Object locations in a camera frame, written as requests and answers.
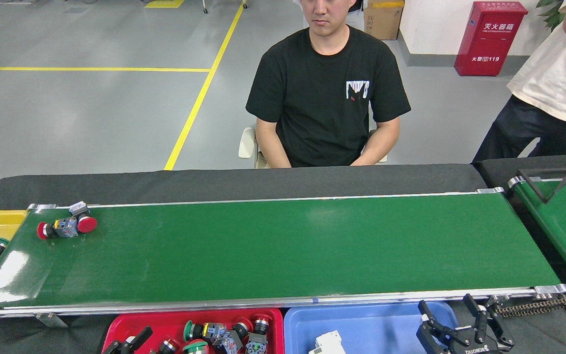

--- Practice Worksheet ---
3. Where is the red plastic tray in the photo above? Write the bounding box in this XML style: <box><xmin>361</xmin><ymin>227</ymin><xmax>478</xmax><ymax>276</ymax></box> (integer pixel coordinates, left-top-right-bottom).
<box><xmin>102</xmin><ymin>308</ymin><xmax>284</xmax><ymax>354</ymax></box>

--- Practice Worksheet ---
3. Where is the black guide frame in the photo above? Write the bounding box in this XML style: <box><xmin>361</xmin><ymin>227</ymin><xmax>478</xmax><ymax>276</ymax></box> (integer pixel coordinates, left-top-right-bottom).
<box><xmin>518</xmin><ymin>161</ymin><xmax>566</xmax><ymax>204</ymax></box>

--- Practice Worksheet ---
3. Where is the green potted plant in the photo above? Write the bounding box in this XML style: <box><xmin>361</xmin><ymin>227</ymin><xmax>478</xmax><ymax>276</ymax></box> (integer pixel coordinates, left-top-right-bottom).
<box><xmin>536</xmin><ymin>0</ymin><xmax>566</xmax><ymax>32</ymax></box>

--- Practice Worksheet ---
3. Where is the white wheeled stand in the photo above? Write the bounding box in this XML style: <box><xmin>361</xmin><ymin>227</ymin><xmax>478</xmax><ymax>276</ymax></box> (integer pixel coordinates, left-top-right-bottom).
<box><xmin>202</xmin><ymin>0</ymin><xmax>248</xmax><ymax>14</ymax></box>

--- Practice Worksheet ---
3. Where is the standing person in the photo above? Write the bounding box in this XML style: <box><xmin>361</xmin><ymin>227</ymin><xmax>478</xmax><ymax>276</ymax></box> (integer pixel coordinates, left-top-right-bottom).
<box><xmin>472</xmin><ymin>0</ymin><xmax>566</xmax><ymax>165</ymax></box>

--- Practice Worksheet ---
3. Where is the seated person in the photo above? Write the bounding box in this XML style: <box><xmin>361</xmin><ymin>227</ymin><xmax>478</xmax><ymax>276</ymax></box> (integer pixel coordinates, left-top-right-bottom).
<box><xmin>245</xmin><ymin>0</ymin><xmax>411</xmax><ymax>168</ymax></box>

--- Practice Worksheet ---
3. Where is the blue plastic tray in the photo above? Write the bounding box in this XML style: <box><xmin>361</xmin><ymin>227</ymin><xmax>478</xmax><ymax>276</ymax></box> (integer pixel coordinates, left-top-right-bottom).
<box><xmin>283</xmin><ymin>301</ymin><xmax>460</xmax><ymax>354</ymax></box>

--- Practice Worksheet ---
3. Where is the grey office chair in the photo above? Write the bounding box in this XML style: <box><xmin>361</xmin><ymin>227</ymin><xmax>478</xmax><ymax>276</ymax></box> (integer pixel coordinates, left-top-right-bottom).
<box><xmin>238</xmin><ymin>127</ymin><xmax>388</xmax><ymax>168</ymax></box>

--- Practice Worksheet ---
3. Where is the green side conveyor belt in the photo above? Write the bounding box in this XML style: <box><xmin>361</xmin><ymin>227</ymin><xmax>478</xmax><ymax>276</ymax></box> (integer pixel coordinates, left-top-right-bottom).
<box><xmin>508</xmin><ymin>176</ymin><xmax>566</xmax><ymax>292</ymax></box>

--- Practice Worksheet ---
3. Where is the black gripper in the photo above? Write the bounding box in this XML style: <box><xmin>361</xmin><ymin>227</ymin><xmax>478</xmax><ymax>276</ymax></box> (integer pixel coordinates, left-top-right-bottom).
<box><xmin>416</xmin><ymin>294</ymin><xmax>516</xmax><ymax>354</ymax></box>

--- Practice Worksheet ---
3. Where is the white circuit breaker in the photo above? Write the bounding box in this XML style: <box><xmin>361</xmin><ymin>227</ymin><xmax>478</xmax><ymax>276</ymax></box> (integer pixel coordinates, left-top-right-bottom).
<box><xmin>309</xmin><ymin>330</ymin><xmax>346</xmax><ymax>354</ymax></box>

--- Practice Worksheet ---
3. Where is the conveyor drive chain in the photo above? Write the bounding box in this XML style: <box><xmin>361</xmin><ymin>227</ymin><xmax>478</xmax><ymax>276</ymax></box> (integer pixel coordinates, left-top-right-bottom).
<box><xmin>487</xmin><ymin>294</ymin><xmax>566</xmax><ymax>318</ymax></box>

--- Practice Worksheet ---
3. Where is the cardboard box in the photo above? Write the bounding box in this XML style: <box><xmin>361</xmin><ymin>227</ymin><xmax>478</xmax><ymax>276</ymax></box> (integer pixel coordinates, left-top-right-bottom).
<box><xmin>363</xmin><ymin>0</ymin><xmax>405</xmax><ymax>41</ymax></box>

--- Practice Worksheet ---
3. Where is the red fire extinguisher box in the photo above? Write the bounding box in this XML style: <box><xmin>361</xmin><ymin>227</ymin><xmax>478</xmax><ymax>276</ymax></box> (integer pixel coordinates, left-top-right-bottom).
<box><xmin>454</xmin><ymin>1</ymin><xmax>529</xmax><ymax>77</ymax></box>

